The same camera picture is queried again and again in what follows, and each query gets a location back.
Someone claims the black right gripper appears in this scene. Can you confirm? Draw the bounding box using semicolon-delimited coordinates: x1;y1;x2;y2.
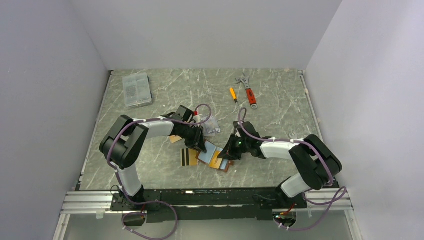
217;134;250;161

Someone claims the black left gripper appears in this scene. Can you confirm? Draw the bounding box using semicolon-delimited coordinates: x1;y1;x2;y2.
178;123;207;153

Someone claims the gold VIP card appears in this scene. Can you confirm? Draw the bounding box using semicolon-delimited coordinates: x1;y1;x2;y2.
209;150;223;169

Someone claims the brown leather card holder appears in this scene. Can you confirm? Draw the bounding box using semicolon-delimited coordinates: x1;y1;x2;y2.
196;140;234;173

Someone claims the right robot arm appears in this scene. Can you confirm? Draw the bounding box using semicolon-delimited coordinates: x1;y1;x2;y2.
218;121;343;208

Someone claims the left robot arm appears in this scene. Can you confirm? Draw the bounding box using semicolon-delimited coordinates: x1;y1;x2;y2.
99;105;207;210

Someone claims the gold card with stripes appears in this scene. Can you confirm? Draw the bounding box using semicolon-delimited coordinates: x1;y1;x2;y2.
180;148;198;167

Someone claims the gold card stack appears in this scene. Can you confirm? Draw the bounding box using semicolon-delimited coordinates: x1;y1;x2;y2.
169;135;183;144

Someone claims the silver combination wrench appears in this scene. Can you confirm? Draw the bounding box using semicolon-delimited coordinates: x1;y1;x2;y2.
289;131;299;140

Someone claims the red adjustable wrench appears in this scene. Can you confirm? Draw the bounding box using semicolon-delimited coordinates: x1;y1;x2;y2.
235;74;258;110

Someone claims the clear plastic parts box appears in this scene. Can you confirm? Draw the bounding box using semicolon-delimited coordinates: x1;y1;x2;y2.
122;72;153;108

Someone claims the black aluminium base frame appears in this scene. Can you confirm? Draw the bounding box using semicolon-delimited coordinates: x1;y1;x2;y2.
59;180;354;223

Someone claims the orange handle screwdriver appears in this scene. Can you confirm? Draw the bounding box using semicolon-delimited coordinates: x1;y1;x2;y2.
229;87;239;105

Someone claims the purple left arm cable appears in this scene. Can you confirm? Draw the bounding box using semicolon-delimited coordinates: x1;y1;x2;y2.
105;103;213;240

